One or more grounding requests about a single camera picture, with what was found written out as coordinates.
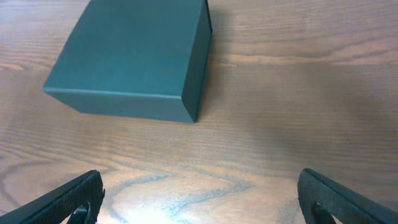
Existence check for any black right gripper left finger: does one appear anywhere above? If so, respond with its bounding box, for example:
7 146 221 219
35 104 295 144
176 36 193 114
1 170 105 224

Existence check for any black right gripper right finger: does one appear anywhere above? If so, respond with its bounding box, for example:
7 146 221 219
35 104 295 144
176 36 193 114
297 168 397 224

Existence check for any dark green box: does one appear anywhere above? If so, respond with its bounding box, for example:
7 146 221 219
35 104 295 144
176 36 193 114
43 0 212 123

